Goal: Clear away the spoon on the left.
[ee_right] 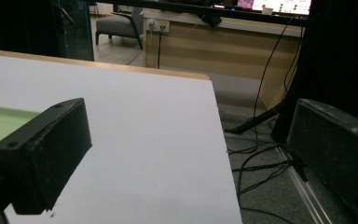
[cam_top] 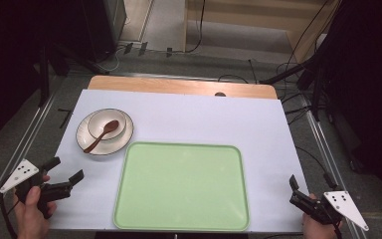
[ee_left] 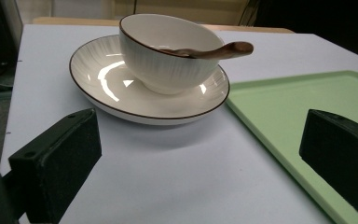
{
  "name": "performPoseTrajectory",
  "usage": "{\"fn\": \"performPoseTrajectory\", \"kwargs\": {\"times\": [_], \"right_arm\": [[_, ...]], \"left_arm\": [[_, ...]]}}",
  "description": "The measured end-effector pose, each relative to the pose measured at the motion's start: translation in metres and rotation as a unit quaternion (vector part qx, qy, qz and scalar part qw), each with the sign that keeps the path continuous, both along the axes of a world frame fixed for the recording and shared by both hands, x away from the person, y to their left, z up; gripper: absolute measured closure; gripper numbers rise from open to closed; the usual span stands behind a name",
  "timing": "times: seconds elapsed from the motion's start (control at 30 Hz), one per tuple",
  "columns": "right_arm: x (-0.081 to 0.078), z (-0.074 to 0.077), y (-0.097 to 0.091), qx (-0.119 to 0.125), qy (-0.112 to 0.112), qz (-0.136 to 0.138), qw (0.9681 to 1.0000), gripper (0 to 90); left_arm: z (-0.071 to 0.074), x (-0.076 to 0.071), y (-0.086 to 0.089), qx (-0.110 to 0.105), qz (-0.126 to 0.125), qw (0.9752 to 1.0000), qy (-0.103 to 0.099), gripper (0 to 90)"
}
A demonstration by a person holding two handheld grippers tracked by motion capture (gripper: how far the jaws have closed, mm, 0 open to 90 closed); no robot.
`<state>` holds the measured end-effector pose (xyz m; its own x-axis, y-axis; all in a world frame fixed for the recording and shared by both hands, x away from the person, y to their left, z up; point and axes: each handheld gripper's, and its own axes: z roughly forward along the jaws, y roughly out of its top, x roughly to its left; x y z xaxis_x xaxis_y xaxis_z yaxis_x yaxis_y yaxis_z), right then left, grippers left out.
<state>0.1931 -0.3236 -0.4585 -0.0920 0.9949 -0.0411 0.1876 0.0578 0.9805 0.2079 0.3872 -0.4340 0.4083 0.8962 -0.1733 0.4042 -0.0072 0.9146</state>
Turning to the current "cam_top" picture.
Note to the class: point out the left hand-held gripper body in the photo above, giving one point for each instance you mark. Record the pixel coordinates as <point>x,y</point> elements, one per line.
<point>21,172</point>

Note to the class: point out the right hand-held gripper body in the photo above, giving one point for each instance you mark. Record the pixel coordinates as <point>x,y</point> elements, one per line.
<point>343,205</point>

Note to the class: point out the person's right hand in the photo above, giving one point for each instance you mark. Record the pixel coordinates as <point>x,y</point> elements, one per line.
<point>320,230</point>

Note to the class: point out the person's left hand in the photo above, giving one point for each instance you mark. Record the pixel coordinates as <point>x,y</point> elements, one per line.
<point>31,217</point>

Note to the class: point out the brown wooden spoon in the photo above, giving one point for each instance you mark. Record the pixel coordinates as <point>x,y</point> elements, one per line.
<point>101,136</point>

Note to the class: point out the white plate with dark rim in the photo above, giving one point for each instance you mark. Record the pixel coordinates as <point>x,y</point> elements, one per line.
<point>112,144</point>

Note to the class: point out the white bowl with dark rim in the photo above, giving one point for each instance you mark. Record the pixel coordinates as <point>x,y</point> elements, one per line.
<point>104,120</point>

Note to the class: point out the black metal stand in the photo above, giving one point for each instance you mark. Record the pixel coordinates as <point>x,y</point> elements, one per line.
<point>298,71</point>
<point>44,73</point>

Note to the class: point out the white table cover sheet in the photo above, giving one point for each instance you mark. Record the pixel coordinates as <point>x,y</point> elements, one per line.
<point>212,119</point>

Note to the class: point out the dark curtain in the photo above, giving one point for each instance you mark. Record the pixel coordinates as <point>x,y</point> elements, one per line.
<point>368,83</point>

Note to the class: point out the light green plastic tray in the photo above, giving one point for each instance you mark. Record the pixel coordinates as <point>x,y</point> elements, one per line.
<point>181,186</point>

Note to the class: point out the black cabinet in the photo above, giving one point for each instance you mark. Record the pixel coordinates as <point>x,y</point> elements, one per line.
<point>104,26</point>

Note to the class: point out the light wooden platform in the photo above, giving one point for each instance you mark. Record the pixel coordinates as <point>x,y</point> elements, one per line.
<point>245,11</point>

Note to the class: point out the aluminium frame rail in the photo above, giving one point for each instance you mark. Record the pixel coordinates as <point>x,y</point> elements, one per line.
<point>16,152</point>
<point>325,156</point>

